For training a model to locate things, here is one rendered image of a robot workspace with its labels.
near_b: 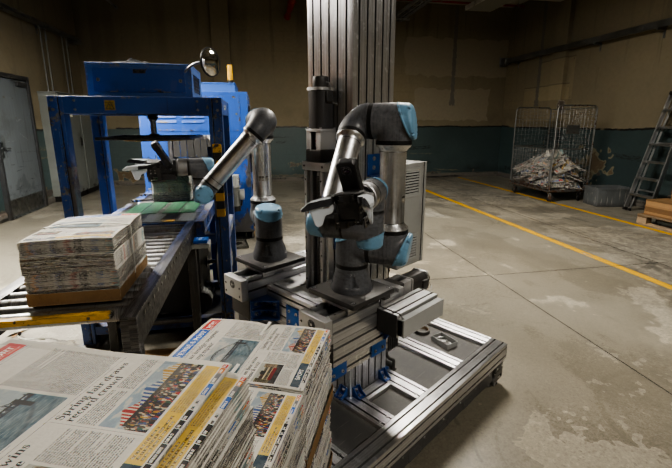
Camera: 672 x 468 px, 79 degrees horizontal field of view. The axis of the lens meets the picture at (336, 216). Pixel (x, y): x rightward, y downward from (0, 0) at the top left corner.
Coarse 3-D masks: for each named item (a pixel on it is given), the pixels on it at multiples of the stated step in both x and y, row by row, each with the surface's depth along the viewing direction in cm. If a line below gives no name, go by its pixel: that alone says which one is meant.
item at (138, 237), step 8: (80, 216) 166; (88, 216) 166; (96, 216) 165; (104, 216) 165; (112, 216) 164; (120, 216) 164; (128, 216) 164; (136, 216) 164; (56, 224) 153; (80, 224) 153; (88, 224) 153; (136, 224) 164; (136, 232) 162; (136, 240) 162; (144, 240) 172; (136, 248) 161; (144, 248) 172; (136, 256) 160; (144, 256) 172
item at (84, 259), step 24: (24, 240) 133; (48, 240) 132; (72, 240) 134; (96, 240) 135; (120, 240) 143; (24, 264) 132; (48, 264) 133; (72, 264) 135; (96, 264) 136; (120, 264) 142; (48, 288) 134; (72, 288) 136; (96, 288) 138
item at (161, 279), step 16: (192, 224) 248; (176, 240) 214; (192, 240) 243; (176, 256) 194; (160, 272) 168; (176, 272) 194; (144, 288) 152; (160, 288) 163; (144, 304) 140; (160, 304) 161; (128, 320) 130; (144, 320) 139; (128, 336) 131; (144, 336) 138
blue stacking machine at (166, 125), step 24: (216, 96) 460; (240, 96) 465; (144, 120) 452; (168, 120) 456; (192, 120) 461; (240, 120) 471; (144, 144) 458; (168, 144) 462; (192, 144) 467; (240, 168) 483; (240, 216) 495
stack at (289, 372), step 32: (224, 320) 122; (192, 352) 105; (224, 352) 105; (256, 352) 104; (288, 352) 104; (320, 352) 105; (256, 384) 92; (288, 384) 92; (320, 384) 106; (256, 416) 82; (288, 416) 82; (320, 416) 107; (256, 448) 74; (288, 448) 79; (320, 448) 110
